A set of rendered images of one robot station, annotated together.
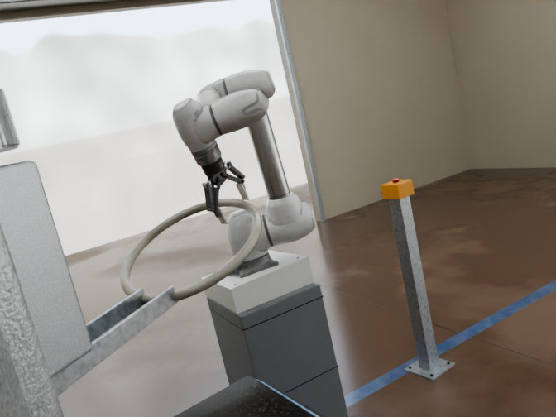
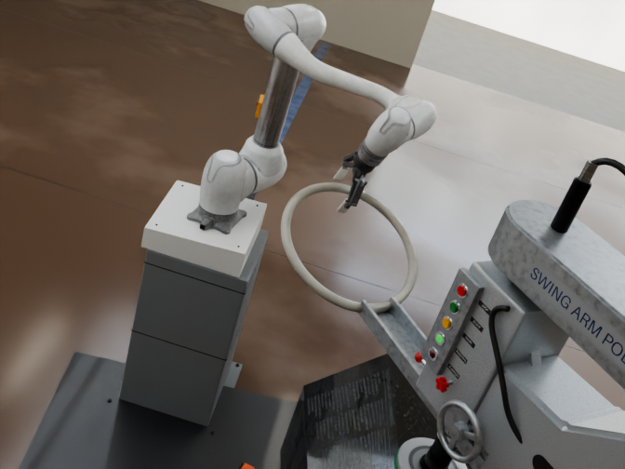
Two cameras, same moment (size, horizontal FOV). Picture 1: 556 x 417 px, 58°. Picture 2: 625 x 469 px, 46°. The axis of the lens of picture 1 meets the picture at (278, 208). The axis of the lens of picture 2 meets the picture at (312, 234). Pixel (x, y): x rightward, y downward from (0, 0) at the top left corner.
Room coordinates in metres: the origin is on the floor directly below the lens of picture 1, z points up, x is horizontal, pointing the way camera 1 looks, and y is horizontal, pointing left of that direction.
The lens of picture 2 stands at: (0.77, 2.22, 2.42)
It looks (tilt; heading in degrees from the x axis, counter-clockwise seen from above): 30 degrees down; 296
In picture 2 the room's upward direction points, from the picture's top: 18 degrees clockwise
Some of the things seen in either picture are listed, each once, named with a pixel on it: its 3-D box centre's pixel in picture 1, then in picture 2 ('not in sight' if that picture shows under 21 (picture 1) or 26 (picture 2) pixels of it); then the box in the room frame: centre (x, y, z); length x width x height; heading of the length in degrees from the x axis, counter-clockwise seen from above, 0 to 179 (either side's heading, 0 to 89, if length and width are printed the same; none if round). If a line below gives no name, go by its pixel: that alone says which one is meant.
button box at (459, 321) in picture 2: not in sight; (451, 322); (1.10, 0.66, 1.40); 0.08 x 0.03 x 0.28; 154
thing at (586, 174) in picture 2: not in sight; (575, 196); (0.98, 0.59, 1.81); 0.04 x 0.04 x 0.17
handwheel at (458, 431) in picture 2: not in sight; (470, 428); (0.93, 0.75, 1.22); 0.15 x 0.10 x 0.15; 154
